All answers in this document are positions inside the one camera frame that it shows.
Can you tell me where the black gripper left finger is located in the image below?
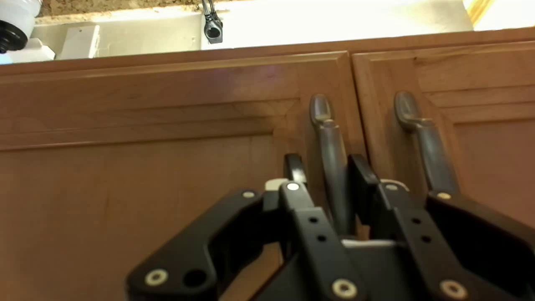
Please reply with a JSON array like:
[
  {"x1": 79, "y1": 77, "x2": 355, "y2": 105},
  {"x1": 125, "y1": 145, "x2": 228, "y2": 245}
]
[{"x1": 125, "y1": 152, "x2": 310, "y2": 301}]

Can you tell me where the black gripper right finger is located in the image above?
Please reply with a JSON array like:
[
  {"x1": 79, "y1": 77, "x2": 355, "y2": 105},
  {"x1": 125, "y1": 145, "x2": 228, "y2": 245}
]
[{"x1": 347, "y1": 155, "x2": 535, "y2": 301}]

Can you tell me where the door metal handle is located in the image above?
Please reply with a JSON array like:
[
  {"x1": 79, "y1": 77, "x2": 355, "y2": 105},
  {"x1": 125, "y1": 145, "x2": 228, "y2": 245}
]
[
  {"x1": 392, "y1": 92, "x2": 459, "y2": 195},
  {"x1": 308, "y1": 93, "x2": 354, "y2": 235}
]

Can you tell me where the wooden cabinet door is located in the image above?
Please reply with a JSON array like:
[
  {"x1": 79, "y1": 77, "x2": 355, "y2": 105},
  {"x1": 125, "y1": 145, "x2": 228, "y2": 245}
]
[
  {"x1": 0, "y1": 51, "x2": 362, "y2": 301},
  {"x1": 352, "y1": 41, "x2": 535, "y2": 225}
]

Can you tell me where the white bottle black cap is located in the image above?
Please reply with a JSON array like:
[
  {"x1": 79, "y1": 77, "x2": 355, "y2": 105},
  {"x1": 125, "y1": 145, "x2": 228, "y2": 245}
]
[{"x1": 0, "y1": 0, "x2": 41, "y2": 53}]

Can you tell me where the black power cable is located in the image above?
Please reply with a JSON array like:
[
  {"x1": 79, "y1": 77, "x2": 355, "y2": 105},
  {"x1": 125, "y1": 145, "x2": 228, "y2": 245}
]
[{"x1": 198, "y1": 0, "x2": 223, "y2": 45}]

